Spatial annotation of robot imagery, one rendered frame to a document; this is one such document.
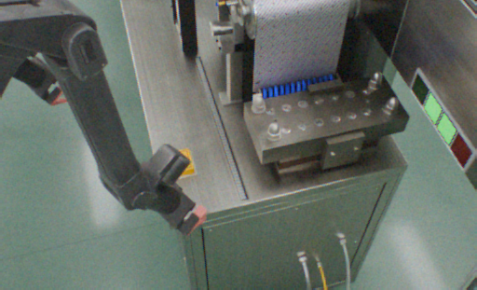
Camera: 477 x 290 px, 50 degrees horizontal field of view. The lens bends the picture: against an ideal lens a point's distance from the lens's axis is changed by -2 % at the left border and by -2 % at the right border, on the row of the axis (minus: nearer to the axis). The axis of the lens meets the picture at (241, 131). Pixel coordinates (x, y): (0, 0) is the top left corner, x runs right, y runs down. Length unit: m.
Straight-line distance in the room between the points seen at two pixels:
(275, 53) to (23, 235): 1.54
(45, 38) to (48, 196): 1.97
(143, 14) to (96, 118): 1.14
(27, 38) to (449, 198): 2.23
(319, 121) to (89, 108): 0.74
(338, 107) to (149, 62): 0.63
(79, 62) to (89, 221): 1.82
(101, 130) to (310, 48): 0.73
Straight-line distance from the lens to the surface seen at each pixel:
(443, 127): 1.19
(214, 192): 1.34
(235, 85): 1.47
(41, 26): 0.59
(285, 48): 1.31
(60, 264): 2.35
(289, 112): 1.33
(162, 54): 1.68
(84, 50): 0.61
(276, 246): 1.60
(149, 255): 2.27
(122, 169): 0.84
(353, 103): 1.38
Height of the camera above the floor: 2.03
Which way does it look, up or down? 51 degrees down
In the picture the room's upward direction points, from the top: 1 degrees clockwise
